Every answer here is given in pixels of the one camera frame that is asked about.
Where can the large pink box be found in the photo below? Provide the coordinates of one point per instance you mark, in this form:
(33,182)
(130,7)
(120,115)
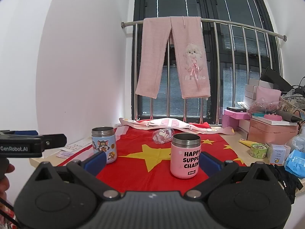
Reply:
(271,133)

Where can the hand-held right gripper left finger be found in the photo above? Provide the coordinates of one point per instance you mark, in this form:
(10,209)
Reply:
(96,163)

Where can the blue cartoon steel cup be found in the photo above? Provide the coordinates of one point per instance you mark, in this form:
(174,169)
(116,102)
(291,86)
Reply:
(104,145)

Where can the red flag with yellow stars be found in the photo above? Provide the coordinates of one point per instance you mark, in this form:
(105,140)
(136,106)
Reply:
(147,157)

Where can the person's left hand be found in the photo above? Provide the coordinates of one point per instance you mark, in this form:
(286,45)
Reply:
(4,183)

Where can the white plastic packet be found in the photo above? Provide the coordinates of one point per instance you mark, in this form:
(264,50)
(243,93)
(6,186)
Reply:
(296,143)

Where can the small white bee box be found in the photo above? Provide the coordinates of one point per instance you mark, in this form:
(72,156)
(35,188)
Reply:
(277,153)

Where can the yellow tube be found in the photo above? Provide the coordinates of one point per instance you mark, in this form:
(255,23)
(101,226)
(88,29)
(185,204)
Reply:
(246,143)

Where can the black hair styling tool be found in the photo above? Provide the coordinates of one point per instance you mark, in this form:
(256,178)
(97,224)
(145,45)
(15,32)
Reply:
(287,115)

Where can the pink paper bag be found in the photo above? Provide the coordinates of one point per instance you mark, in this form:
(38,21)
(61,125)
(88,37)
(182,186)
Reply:
(268,94)

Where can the red patterned cloth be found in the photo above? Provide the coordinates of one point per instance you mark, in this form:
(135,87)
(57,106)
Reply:
(6,216)

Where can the white and pink garment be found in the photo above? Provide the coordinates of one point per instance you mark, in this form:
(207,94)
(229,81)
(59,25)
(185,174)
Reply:
(166,123)

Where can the pink fluffy pants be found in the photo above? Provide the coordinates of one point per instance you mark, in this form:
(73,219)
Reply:
(190,59)

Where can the stack of white boxes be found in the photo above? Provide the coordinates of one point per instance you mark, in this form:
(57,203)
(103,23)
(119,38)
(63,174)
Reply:
(251,93)

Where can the steel window railing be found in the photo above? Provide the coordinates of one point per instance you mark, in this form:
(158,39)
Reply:
(215,43)

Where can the sticker sheet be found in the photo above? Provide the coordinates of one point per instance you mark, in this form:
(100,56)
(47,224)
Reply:
(78,144)

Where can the clear plastic bag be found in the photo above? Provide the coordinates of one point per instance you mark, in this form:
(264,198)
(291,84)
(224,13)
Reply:
(264,106)

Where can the lace patterned basket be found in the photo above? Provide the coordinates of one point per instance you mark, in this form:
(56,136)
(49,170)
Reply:
(294,103)

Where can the small pink storage box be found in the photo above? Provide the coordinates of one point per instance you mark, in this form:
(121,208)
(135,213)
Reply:
(234,119)

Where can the blue plastic packet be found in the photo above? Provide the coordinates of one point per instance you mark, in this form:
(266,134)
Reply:
(296,163)

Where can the green round tin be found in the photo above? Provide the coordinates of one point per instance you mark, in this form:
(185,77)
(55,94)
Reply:
(258,150)

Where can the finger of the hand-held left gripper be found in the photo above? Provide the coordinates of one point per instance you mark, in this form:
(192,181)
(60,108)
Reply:
(26,132)
(54,141)

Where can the flat white box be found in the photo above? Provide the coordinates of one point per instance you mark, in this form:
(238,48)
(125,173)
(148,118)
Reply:
(274,122)

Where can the black cloth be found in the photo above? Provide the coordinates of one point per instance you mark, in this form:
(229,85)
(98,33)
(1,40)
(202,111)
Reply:
(286,181)

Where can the pale pink paper slip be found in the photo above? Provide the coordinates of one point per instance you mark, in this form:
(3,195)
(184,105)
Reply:
(64,154)

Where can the pink lettered steel cup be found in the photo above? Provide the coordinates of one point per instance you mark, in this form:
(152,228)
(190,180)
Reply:
(185,157)

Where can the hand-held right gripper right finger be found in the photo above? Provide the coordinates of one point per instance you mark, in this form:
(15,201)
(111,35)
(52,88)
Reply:
(210,164)

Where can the flat black device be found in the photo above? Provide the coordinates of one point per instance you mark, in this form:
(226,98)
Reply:
(236,109)

